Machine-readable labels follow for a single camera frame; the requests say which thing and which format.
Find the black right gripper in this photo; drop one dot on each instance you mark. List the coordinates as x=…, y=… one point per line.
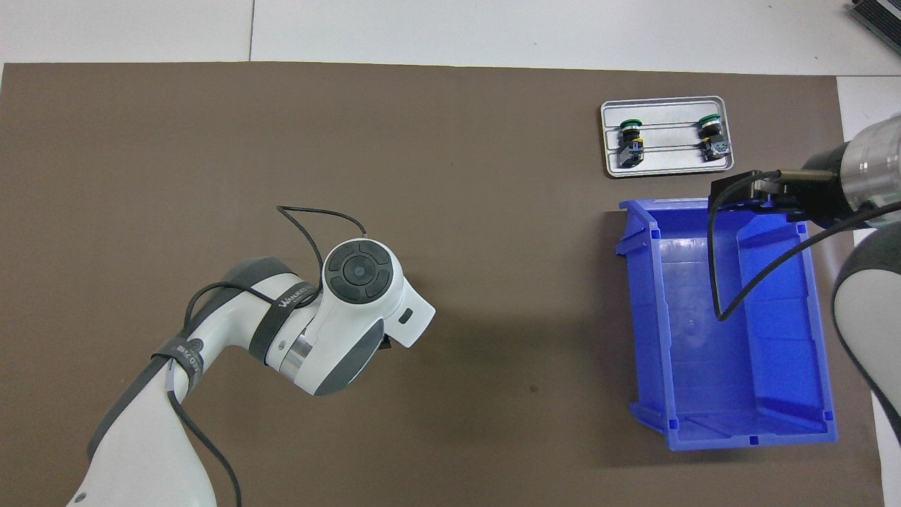
x=827, y=190

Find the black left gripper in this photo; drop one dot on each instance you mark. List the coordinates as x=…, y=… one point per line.
x=386, y=343

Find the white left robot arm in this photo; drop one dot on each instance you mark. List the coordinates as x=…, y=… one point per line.
x=141, y=436

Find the grey metal tray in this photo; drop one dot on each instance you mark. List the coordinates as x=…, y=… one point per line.
x=669, y=162

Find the blue plastic storage bin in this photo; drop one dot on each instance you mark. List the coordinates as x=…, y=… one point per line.
x=704, y=366

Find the brown table mat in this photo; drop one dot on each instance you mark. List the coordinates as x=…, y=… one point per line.
x=457, y=176

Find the grey ribbed device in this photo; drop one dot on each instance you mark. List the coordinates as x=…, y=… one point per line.
x=883, y=17

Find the green push button switch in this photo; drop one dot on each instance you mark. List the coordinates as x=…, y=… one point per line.
x=712, y=141
x=631, y=144

